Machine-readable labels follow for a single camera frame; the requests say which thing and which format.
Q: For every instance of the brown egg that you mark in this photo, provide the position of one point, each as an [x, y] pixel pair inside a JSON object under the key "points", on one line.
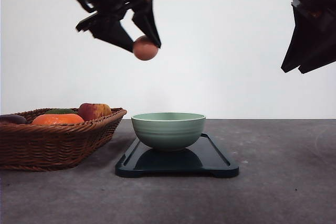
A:
{"points": [[144, 48]]}

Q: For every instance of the green lime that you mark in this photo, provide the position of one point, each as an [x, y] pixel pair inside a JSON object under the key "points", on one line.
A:
{"points": [[60, 111]]}

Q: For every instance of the light green ceramic bowl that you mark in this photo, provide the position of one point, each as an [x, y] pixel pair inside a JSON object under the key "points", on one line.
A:
{"points": [[168, 131]]}

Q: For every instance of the brown wicker basket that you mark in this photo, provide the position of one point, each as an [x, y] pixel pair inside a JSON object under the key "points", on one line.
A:
{"points": [[54, 141]]}

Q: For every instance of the orange mandarin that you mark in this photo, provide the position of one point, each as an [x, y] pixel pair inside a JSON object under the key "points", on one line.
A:
{"points": [[57, 119]]}

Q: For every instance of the dark rectangular tray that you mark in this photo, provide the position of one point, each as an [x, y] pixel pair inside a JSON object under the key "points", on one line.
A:
{"points": [[204, 158]]}

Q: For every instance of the red yellow apple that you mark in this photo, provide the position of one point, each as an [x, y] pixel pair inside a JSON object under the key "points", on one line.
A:
{"points": [[91, 111]]}

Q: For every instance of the dark purple plum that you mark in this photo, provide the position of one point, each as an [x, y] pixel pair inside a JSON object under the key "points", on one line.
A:
{"points": [[12, 119]]}

